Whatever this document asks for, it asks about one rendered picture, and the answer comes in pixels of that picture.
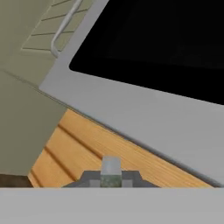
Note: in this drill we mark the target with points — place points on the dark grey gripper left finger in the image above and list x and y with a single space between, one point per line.
93 178

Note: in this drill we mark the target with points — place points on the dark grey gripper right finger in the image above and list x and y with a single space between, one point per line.
129 178

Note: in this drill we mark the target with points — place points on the grey stove with black glass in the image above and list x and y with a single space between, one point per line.
151 116

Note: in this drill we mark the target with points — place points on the plain olive cupboard panel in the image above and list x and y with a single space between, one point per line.
23 128

